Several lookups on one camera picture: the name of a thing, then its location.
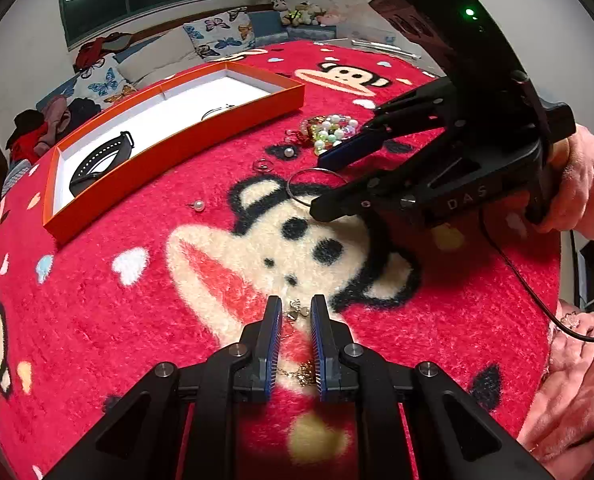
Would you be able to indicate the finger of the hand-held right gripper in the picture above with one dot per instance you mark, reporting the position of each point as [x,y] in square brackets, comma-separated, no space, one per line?
[347,152]
[337,205]

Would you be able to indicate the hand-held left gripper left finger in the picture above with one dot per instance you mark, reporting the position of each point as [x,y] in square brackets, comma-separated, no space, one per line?
[275,340]

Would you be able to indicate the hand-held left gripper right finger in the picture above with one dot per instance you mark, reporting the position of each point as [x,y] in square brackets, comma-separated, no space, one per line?
[318,345]

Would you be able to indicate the thin silver hoop bangle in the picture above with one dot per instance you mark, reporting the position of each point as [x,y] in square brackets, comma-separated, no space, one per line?
[212,111]
[289,187]

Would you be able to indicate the white pearl bead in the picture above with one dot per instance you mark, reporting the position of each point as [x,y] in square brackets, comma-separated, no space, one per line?
[290,152]

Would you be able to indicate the pearl earring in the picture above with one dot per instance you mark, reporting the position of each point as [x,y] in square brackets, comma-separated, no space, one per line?
[199,205]

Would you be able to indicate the orange jewelry box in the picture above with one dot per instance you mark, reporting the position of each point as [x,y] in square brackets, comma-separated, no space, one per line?
[177,162]

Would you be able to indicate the black fitness band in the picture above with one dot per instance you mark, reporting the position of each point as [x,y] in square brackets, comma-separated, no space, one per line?
[126,141]

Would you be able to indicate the person's right forearm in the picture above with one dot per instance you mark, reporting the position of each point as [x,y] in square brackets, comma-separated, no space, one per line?
[587,185]

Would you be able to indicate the pink plush toy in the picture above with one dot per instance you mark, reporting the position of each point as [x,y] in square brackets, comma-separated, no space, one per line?
[329,19]

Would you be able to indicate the yellow and black plush toy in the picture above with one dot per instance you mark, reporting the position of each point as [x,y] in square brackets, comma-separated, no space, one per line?
[292,17]

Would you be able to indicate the beige plush toy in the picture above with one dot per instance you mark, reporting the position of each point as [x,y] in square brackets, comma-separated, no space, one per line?
[309,10]

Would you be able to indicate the red monkey-print blanket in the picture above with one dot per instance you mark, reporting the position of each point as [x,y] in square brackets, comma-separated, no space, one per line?
[127,335]

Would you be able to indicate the blue sofa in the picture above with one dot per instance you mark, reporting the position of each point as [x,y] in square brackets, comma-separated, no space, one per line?
[272,22]

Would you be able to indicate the black and white plush toy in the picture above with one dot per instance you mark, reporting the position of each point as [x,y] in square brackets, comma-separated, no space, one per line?
[277,5]

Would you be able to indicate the butterfly print pillow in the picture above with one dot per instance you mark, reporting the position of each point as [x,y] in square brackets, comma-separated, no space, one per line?
[222,30]
[102,82]

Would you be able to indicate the grey sofa cushion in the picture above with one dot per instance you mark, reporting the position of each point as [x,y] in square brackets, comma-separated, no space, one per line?
[162,52]

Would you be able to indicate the person's pink fleece clothing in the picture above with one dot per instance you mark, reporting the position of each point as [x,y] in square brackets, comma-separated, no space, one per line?
[577,400]

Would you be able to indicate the dark navy garment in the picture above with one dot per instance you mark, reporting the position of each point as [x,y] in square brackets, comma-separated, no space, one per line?
[84,107]

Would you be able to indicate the red garment on sofa back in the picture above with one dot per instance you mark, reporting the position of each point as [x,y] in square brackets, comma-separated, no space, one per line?
[97,50]

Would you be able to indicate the mauve pink garment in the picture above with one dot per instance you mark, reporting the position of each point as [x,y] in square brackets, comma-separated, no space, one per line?
[57,117]

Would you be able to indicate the black garment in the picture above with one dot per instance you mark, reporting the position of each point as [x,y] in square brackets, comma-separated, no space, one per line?
[29,120]

